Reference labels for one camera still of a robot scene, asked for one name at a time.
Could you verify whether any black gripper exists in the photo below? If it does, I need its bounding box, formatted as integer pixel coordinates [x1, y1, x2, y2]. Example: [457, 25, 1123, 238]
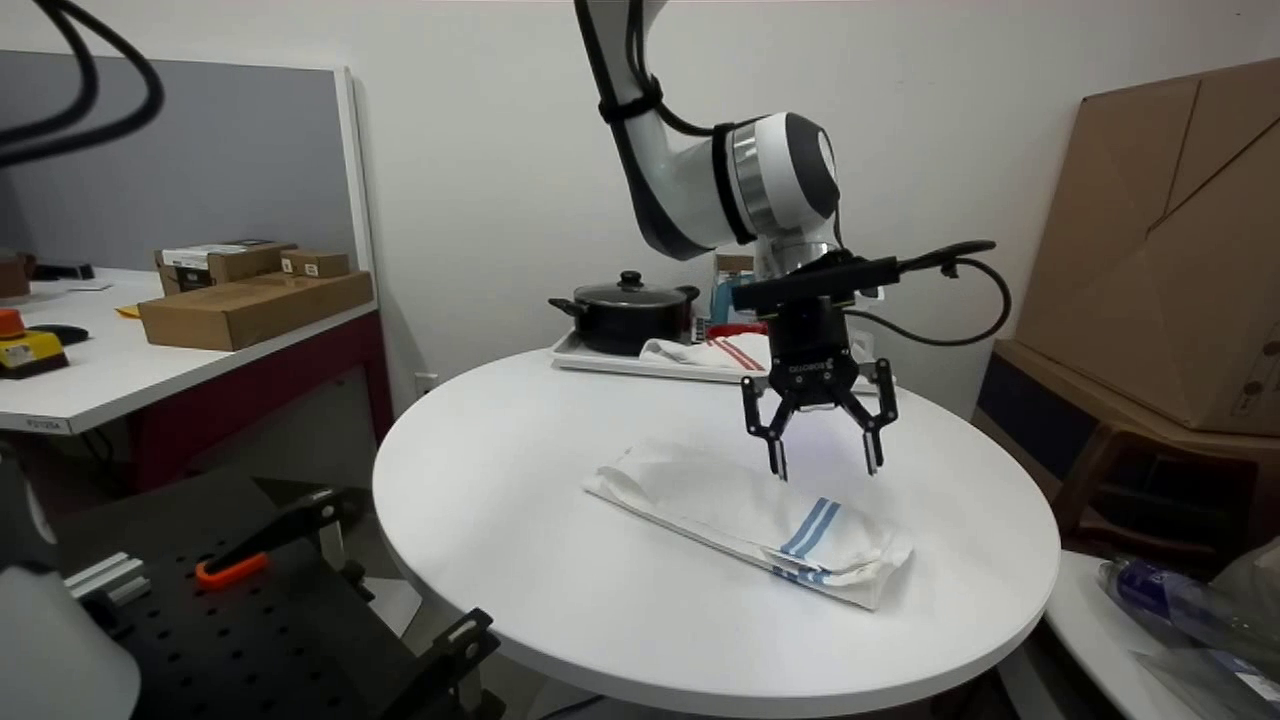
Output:
[737, 290, 900, 484]

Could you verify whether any white towel with blue stripes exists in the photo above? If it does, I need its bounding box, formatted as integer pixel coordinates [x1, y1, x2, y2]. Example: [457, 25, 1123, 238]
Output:
[580, 438, 919, 616]

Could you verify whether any white cloth with red stripe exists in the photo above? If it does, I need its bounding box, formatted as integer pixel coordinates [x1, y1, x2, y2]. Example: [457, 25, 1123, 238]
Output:
[634, 327, 780, 388]

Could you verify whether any open blue cardboard box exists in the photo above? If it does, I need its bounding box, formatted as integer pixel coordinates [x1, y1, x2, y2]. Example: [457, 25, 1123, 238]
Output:
[704, 251, 776, 336]

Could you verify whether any black pot with lid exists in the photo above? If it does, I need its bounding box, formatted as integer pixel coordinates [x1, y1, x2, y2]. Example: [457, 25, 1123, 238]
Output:
[542, 269, 704, 358]

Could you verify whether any white rectangular tray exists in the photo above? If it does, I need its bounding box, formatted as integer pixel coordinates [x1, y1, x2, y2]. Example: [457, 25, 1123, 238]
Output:
[546, 322, 900, 398]

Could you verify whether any large brown cardboard box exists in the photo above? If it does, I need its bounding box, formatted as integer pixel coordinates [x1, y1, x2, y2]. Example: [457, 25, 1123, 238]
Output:
[1010, 54, 1280, 438]

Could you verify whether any white low surface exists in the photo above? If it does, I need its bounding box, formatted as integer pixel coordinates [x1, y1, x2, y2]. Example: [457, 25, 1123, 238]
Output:
[1042, 551, 1205, 720]

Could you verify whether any clear plastic bag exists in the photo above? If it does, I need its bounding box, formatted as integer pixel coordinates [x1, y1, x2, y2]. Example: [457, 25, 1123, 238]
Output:
[1095, 536, 1280, 703]

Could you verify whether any black perforated breadboard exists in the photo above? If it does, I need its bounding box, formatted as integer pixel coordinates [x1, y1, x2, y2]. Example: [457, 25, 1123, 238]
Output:
[52, 471, 512, 720]

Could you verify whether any grey partition panel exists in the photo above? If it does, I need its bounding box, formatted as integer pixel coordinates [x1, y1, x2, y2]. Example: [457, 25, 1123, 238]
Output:
[0, 47, 374, 277]

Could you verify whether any yellow emergency stop button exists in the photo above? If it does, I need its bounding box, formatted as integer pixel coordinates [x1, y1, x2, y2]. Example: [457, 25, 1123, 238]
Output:
[0, 307, 72, 380]

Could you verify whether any white rounded object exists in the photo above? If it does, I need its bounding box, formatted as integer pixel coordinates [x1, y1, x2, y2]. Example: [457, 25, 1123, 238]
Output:
[0, 565, 143, 720]

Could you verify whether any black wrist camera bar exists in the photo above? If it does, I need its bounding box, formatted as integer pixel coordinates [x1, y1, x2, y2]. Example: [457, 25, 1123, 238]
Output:
[729, 251, 905, 314]

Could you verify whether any black clamp with orange handle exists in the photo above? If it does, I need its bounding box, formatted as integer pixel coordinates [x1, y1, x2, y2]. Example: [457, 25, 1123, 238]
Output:
[192, 484, 373, 595]

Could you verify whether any white desk with red frame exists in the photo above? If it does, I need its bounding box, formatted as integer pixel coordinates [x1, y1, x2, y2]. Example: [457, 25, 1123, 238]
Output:
[0, 259, 397, 495]

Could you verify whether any silver aluminium rail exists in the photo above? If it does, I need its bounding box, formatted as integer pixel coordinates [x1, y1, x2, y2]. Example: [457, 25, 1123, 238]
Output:
[60, 551, 153, 605]

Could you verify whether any thick black hose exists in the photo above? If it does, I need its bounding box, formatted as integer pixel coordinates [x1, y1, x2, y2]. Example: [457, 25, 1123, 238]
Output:
[0, 0, 102, 147]
[32, 0, 167, 173]

